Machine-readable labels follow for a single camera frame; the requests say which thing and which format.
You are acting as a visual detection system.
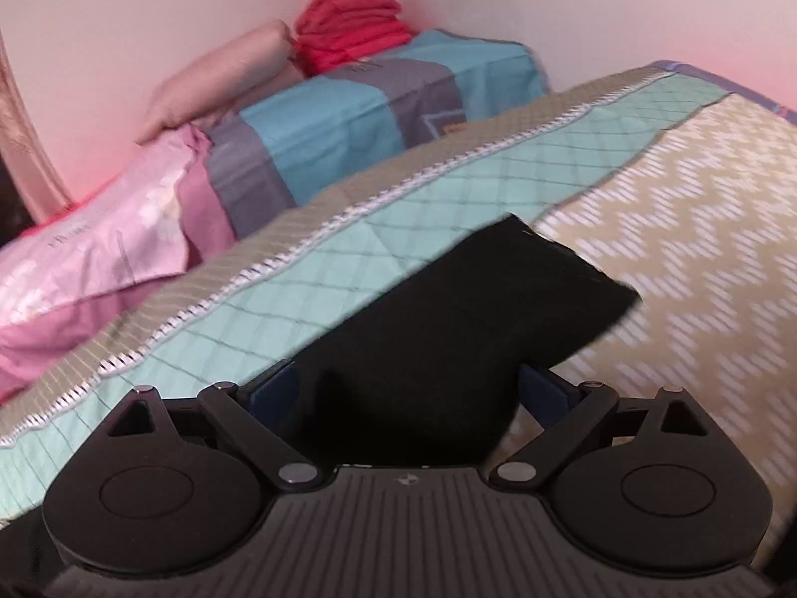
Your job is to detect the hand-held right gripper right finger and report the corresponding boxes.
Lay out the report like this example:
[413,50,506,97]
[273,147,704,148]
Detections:
[491,364,712,490]

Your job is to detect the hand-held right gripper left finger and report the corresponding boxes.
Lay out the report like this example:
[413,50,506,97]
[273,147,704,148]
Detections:
[108,361,320,490]

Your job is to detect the black pants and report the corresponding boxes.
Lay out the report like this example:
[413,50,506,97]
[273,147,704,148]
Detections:
[297,213,645,469]

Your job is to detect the beige zigzag quilt teal border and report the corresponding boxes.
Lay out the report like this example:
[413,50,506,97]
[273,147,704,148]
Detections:
[0,60,797,552]

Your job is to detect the pink floral duvet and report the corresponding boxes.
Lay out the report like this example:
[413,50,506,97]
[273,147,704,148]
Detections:
[0,123,239,401]

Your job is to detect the blue grey striped bedding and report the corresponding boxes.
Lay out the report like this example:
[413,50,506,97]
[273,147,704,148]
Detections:
[204,27,552,239]

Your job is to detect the peach pillow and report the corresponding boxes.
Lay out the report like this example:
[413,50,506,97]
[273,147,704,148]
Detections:
[133,18,307,146]

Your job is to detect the beige pink curtain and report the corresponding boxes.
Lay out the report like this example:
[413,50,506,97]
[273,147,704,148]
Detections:
[0,31,71,226]

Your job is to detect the red knitted blanket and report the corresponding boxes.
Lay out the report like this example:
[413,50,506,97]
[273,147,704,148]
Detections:
[292,0,415,77]

